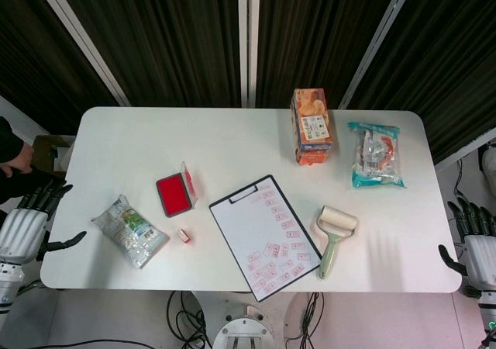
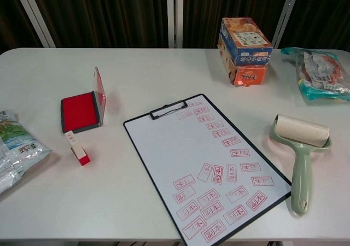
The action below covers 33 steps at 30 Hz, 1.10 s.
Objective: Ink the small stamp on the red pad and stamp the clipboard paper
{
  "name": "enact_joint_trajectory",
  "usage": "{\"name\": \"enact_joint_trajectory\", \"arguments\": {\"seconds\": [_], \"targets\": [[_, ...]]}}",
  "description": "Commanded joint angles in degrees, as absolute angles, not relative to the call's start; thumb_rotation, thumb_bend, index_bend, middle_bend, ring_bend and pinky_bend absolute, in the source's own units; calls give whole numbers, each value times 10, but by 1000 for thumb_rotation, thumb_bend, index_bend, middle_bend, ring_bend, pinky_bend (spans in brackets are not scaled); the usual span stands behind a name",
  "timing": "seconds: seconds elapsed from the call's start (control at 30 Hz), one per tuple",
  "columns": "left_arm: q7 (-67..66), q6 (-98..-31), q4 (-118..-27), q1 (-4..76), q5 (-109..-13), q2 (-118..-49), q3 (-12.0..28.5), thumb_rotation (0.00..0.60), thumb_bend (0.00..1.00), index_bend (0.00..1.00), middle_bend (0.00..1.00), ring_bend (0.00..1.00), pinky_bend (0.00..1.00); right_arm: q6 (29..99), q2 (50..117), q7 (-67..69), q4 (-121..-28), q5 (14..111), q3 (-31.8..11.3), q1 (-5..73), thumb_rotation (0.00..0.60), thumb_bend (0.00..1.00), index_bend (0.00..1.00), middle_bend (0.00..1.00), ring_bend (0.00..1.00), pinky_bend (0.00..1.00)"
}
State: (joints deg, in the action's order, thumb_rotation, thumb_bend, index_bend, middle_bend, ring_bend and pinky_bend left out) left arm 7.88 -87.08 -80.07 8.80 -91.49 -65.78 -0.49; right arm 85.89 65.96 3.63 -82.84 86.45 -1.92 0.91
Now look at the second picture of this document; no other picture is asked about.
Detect white and red stamp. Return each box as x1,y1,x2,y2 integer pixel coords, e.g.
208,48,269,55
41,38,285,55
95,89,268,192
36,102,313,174
65,130,91,167

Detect black clipboard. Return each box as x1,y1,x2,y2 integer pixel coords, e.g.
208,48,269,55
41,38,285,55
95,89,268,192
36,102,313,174
122,93,292,246

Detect white paper with red stamps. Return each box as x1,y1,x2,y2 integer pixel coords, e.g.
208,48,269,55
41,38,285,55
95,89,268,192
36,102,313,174
125,95,290,244

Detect orange snack box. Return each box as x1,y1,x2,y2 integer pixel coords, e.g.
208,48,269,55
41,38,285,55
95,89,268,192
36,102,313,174
217,42,267,88

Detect blue snack box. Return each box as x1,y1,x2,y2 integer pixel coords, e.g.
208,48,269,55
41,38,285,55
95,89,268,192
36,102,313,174
219,17,273,66

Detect dark pleated curtain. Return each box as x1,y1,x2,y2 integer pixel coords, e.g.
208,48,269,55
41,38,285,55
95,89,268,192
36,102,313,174
0,0,350,55

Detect green lint roller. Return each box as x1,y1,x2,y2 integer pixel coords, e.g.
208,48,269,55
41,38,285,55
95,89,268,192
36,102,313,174
269,114,333,216

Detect teal plastic snack bag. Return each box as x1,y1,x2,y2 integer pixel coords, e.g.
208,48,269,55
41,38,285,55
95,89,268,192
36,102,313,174
281,46,350,102

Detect silver green snack bag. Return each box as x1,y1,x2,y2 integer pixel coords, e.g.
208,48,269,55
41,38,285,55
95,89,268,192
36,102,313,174
0,109,52,195

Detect white upright frame post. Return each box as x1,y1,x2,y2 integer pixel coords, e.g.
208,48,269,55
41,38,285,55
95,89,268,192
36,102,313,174
166,0,183,49

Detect white slanted frame bar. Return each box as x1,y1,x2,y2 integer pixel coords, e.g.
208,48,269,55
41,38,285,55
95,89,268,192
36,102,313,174
12,0,57,49
272,0,303,50

